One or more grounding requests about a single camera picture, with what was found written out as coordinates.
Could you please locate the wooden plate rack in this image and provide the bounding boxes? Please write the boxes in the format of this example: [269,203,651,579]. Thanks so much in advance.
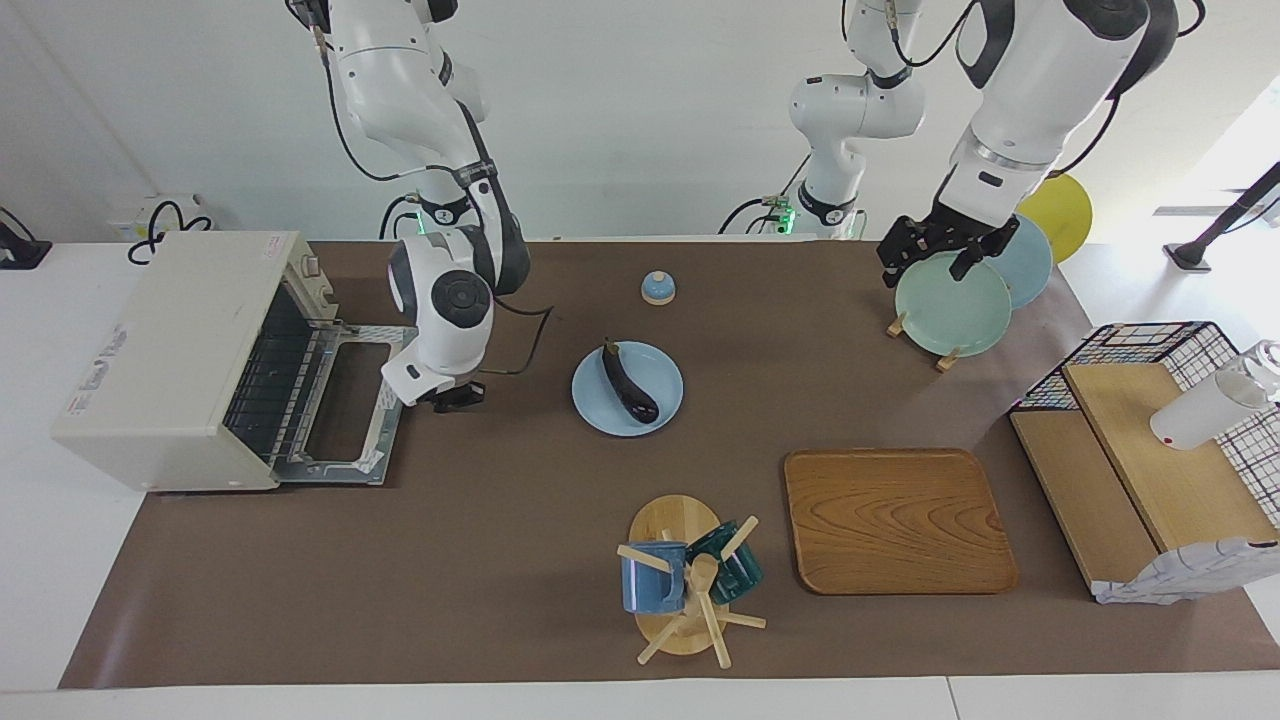
[885,311,964,374]

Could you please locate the black stand leg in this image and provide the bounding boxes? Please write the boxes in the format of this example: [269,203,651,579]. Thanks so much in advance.
[1163,160,1280,274]

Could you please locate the wooden mug tree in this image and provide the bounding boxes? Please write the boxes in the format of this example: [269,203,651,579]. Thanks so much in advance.
[616,494,768,670]

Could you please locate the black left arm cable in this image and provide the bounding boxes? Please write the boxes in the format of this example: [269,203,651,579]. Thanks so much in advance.
[840,0,1211,181]

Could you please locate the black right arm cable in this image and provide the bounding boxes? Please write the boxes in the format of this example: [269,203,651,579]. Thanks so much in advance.
[284,0,557,378]

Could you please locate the oven wire rack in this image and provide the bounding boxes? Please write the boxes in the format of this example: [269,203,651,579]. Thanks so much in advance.
[224,284,337,464]

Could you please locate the white bottle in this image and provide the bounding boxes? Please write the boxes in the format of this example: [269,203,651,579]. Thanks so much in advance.
[1149,340,1280,452]

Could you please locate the dark purple eggplant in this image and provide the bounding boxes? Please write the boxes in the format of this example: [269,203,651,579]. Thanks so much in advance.
[599,338,662,427]

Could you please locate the white power box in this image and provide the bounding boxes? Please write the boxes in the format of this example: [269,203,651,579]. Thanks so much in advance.
[104,193,212,242]

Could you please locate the yellow plate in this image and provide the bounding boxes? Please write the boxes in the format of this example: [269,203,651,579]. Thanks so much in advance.
[1014,172,1094,264]

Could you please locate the dark green mug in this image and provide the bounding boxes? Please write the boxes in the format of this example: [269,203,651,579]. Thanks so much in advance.
[686,520,766,606]

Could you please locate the brown table mat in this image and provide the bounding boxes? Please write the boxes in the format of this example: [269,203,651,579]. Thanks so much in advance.
[58,240,1280,691]

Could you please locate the black looped cable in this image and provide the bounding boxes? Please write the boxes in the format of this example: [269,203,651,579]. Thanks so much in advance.
[127,200,214,267]

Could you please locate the pale green plate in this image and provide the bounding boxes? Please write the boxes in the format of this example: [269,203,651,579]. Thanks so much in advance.
[894,250,1014,359]

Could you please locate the black arm base cables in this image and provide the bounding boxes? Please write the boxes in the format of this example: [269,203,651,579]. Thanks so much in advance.
[719,150,813,237]

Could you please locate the glass oven door with handle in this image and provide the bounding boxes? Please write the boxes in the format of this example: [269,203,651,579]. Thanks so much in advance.
[268,322,422,489]

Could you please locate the beige toaster oven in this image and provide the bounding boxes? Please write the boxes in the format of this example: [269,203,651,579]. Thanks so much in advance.
[52,232,421,494]

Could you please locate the blue mug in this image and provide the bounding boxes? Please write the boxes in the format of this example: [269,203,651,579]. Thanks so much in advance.
[621,541,690,616]

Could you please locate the black clamp base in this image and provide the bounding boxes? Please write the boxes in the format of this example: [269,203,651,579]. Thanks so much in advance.
[0,205,54,272]

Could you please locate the rectangular wooden tray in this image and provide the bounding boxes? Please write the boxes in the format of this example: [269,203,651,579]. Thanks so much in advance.
[784,449,1021,597]

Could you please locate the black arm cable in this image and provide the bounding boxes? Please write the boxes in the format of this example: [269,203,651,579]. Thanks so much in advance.
[840,0,1211,181]
[284,0,557,378]

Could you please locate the light blue plate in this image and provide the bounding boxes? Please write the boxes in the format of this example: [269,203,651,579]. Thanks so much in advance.
[985,213,1055,310]
[571,341,686,439]

